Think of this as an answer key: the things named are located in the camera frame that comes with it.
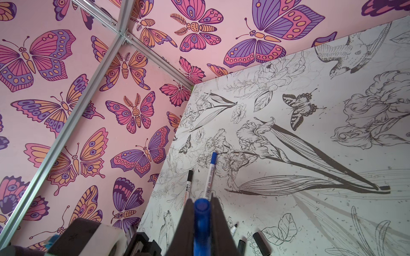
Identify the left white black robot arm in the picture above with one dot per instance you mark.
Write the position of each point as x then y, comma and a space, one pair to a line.
88, 238

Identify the black pen cap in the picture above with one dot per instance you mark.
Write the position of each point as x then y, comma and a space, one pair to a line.
265, 251
241, 247

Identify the white marker pen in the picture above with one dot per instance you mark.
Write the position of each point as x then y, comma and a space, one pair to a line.
188, 186
233, 229
210, 175

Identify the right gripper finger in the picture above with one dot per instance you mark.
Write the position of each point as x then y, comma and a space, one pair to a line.
222, 242

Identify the blue pen cap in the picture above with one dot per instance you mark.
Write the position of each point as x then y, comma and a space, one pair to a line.
202, 235

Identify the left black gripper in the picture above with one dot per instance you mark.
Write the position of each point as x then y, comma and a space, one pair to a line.
181, 245

